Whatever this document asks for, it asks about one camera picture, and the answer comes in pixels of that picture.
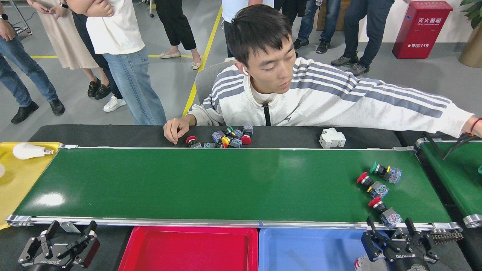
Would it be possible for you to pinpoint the brown cardboard box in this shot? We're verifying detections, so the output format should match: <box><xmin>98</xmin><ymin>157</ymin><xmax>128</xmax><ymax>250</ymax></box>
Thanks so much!
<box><xmin>316</xmin><ymin>0</ymin><xmax>345</xmax><ymax>31</ymax></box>

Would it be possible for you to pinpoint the long green conveyor belt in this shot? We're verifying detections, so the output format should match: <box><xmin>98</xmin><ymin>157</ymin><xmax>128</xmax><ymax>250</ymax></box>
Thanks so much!
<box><xmin>6</xmin><ymin>145</ymin><xmax>464</xmax><ymax>231</ymax></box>

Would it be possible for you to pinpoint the conveyor drive chain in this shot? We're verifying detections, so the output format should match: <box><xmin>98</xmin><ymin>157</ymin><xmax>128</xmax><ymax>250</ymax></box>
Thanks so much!
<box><xmin>426</xmin><ymin>231</ymin><xmax>464</xmax><ymax>245</ymax></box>

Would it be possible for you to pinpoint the yellow plastic tray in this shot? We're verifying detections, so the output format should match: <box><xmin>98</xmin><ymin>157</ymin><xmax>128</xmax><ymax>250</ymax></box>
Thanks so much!
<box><xmin>0</xmin><ymin>142</ymin><xmax>63</xmax><ymax>231</ymax></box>

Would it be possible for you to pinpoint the potted plant in tan pot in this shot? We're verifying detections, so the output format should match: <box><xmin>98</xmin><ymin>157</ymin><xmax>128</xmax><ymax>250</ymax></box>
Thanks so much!
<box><xmin>458</xmin><ymin>0</ymin><xmax>482</xmax><ymax>68</ymax></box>

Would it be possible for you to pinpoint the white stand on wheels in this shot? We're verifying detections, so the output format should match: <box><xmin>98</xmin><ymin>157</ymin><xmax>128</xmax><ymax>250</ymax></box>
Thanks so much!
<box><xmin>141</xmin><ymin>0</ymin><xmax>156</xmax><ymax>18</ymax></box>

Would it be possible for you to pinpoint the metal rack on casters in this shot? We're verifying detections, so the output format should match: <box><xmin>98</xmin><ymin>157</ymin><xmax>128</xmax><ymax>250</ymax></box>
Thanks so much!
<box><xmin>9</xmin><ymin>0</ymin><xmax>33</xmax><ymax>36</ymax></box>

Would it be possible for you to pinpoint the blue plastic tray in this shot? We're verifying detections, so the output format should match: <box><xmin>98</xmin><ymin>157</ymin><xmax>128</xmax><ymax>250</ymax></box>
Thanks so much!
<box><xmin>258</xmin><ymin>227</ymin><xmax>381</xmax><ymax>271</ymax></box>

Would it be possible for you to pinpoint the seated person's right hand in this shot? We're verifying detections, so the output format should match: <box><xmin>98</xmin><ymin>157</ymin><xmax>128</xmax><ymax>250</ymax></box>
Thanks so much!
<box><xmin>163</xmin><ymin>116</ymin><xmax>191</xmax><ymax>145</ymax></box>

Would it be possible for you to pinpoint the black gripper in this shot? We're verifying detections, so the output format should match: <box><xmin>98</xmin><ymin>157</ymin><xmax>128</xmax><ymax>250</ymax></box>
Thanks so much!
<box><xmin>18</xmin><ymin>220</ymin><xmax>101</xmax><ymax>271</ymax></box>
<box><xmin>360</xmin><ymin>216</ymin><xmax>440</xmax><ymax>271</ymax></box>

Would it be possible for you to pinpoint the black cable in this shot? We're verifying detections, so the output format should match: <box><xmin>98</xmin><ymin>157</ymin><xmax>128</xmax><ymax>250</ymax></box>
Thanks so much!
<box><xmin>444</xmin><ymin>134</ymin><xmax>482</xmax><ymax>160</ymax></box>

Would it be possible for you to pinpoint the red plastic tray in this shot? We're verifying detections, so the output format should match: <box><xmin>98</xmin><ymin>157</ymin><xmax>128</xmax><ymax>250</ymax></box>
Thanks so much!
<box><xmin>118</xmin><ymin>226</ymin><xmax>259</xmax><ymax>271</ymax></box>

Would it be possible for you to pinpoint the short green conveyor belt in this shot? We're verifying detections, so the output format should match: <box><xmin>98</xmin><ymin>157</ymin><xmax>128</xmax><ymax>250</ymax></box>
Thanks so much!
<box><xmin>415</xmin><ymin>137</ymin><xmax>482</xmax><ymax>229</ymax></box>

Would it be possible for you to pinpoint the standing person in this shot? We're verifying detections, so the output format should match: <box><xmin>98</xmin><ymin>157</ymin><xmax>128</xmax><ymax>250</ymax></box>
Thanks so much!
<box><xmin>274</xmin><ymin>0</ymin><xmax>307</xmax><ymax>57</ymax></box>
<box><xmin>221</xmin><ymin>0</ymin><xmax>275</xmax><ymax>59</ymax></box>
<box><xmin>294</xmin><ymin>0</ymin><xmax>334</xmax><ymax>54</ymax></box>
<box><xmin>72</xmin><ymin>11</ymin><xmax>127</xmax><ymax>113</ymax></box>
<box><xmin>331</xmin><ymin>0</ymin><xmax>396</xmax><ymax>77</ymax></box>
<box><xmin>155</xmin><ymin>0</ymin><xmax>202</xmax><ymax>70</ymax></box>
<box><xmin>30</xmin><ymin>0</ymin><xmax>111</xmax><ymax>100</ymax></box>
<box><xmin>0</xmin><ymin>4</ymin><xmax>65</xmax><ymax>125</ymax></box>
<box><xmin>66</xmin><ymin>0</ymin><xmax>167</xmax><ymax>126</ymax></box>

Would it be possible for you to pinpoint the seated person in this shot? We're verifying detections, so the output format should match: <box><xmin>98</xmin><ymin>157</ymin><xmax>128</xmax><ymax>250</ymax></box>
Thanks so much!
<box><xmin>163</xmin><ymin>5</ymin><xmax>482</xmax><ymax>145</ymax></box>

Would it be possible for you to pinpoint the black angled bracket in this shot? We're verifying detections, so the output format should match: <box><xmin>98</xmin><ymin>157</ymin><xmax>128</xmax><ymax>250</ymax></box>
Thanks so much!
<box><xmin>425</xmin><ymin>132</ymin><xmax>448</xmax><ymax>161</ymax></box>

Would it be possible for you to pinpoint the red fire extinguisher box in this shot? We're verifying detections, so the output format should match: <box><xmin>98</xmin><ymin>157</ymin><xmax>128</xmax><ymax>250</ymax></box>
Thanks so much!
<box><xmin>392</xmin><ymin>1</ymin><xmax>453</xmax><ymax>59</ymax></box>

